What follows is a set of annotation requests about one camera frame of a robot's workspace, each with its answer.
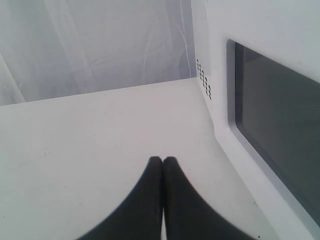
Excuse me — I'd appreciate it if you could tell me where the white microwave door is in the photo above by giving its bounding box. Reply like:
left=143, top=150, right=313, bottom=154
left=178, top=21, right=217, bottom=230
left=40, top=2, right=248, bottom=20
left=207, top=0, right=320, bottom=240

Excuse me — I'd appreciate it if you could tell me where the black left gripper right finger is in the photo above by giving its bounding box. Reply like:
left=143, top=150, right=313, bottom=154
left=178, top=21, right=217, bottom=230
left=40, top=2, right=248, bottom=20
left=163, top=156, right=252, bottom=240

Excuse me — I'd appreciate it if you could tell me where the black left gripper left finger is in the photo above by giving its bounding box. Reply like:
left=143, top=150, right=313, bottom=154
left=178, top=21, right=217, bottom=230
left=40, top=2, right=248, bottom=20
left=80, top=156, right=163, bottom=240

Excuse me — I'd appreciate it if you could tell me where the white microwave oven body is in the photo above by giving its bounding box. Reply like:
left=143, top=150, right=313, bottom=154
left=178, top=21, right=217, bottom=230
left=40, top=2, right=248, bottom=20
left=191, top=0, right=220, bottom=113

